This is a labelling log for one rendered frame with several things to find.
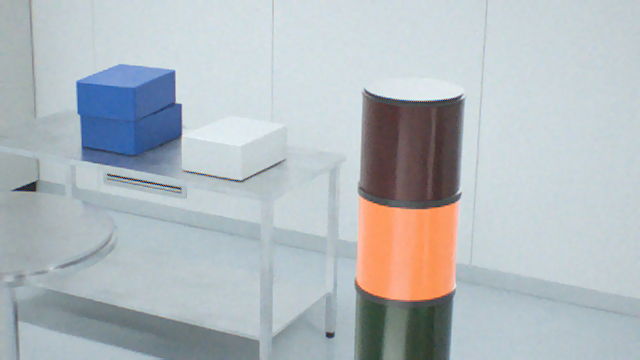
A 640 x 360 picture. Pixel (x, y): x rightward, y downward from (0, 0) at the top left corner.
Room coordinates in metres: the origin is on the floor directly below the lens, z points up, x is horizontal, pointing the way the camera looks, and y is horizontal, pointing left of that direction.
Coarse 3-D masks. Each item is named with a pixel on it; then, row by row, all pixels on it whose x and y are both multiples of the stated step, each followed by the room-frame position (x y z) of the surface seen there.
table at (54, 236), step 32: (0, 192) 4.67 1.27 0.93; (32, 192) 4.68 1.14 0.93; (0, 224) 4.29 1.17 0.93; (32, 224) 4.30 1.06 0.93; (64, 224) 4.31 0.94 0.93; (96, 224) 4.32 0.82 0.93; (0, 256) 3.97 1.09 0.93; (32, 256) 3.98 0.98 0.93; (64, 256) 3.98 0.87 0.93; (96, 256) 4.05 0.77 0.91; (0, 288) 3.80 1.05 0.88; (0, 320) 4.16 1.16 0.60; (0, 352) 4.16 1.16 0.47
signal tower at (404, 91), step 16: (384, 80) 0.59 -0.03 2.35; (400, 80) 0.59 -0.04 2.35; (416, 80) 0.59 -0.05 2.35; (432, 80) 0.59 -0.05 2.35; (368, 96) 0.56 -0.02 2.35; (384, 96) 0.56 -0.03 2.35; (400, 96) 0.56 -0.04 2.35; (416, 96) 0.56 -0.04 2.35; (432, 96) 0.56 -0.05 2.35; (448, 96) 0.56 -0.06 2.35; (464, 96) 0.56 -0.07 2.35; (416, 208) 0.55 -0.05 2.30; (384, 304) 0.55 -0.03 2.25; (400, 304) 0.55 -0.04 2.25; (416, 304) 0.55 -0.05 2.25; (432, 304) 0.55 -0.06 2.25
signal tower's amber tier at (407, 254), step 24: (360, 216) 0.57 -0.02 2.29; (384, 216) 0.55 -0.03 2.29; (408, 216) 0.55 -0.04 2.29; (432, 216) 0.55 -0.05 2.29; (456, 216) 0.56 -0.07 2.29; (360, 240) 0.57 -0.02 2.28; (384, 240) 0.55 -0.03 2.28; (408, 240) 0.55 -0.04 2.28; (432, 240) 0.55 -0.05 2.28; (456, 240) 0.57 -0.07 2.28; (360, 264) 0.56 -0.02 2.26; (384, 264) 0.55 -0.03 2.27; (408, 264) 0.55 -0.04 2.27; (432, 264) 0.55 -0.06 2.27; (384, 288) 0.55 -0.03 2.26; (408, 288) 0.55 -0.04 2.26; (432, 288) 0.55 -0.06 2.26
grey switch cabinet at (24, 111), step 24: (0, 0) 7.20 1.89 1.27; (24, 0) 7.38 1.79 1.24; (0, 24) 7.19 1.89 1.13; (24, 24) 7.37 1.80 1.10; (0, 48) 7.18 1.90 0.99; (24, 48) 7.36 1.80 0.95; (0, 72) 7.17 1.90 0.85; (24, 72) 7.35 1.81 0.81; (0, 96) 7.16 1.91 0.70; (24, 96) 7.35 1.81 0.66; (0, 120) 7.15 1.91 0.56; (24, 120) 7.34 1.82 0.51; (0, 168) 7.12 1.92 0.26; (24, 168) 7.31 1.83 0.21
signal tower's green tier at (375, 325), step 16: (368, 304) 0.56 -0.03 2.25; (448, 304) 0.56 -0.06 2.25; (368, 320) 0.56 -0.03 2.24; (384, 320) 0.55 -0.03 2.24; (400, 320) 0.55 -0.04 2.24; (416, 320) 0.55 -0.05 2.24; (432, 320) 0.55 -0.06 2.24; (448, 320) 0.56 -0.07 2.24; (368, 336) 0.56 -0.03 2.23; (384, 336) 0.55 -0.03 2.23; (400, 336) 0.55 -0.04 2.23; (416, 336) 0.55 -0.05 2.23; (432, 336) 0.55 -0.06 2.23; (448, 336) 0.56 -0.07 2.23; (368, 352) 0.56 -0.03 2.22; (384, 352) 0.55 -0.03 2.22; (400, 352) 0.55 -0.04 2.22; (416, 352) 0.55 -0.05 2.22; (432, 352) 0.55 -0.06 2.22; (448, 352) 0.56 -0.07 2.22
